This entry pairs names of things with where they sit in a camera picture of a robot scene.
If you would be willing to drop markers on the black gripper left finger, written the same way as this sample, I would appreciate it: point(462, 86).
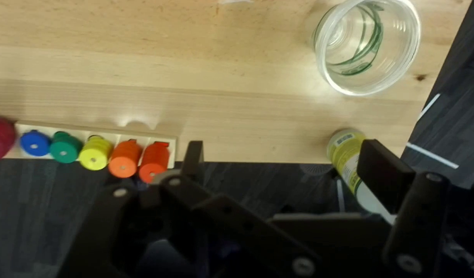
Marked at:
point(195, 232)

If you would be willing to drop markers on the white yellow spray bottle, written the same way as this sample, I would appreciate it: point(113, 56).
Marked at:
point(346, 152)

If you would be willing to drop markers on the red-orange toy peg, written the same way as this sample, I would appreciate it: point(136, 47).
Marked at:
point(153, 163)

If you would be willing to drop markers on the orange toy peg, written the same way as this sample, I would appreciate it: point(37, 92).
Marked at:
point(124, 160)

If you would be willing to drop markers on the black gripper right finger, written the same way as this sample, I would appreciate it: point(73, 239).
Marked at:
point(416, 222)

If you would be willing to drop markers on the yellow toy peg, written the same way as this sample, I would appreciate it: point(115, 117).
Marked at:
point(96, 154)

